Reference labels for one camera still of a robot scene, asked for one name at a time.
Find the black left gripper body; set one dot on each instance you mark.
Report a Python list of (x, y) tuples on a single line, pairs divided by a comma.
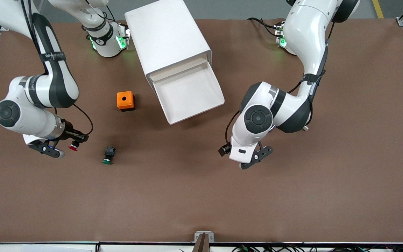
[(224, 150)]

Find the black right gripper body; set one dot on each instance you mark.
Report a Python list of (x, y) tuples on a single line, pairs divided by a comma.
[(70, 133)]

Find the red push button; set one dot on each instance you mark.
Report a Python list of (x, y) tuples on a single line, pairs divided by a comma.
[(73, 147)]

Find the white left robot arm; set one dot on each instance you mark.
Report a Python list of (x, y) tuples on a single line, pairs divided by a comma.
[(306, 31)]

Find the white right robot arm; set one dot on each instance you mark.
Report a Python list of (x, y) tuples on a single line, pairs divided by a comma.
[(30, 120)]

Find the green push button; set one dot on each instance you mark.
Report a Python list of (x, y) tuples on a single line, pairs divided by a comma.
[(107, 161)]

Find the white drawer cabinet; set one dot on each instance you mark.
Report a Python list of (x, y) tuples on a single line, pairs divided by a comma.
[(166, 35)]

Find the brown table mat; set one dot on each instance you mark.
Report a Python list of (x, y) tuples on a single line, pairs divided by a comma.
[(201, 196)]

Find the orange button enclosure box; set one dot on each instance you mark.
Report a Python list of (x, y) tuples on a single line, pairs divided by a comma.
[(120, 103)]

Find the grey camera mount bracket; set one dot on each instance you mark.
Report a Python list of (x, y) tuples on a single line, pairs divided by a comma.
[(197, 238)]

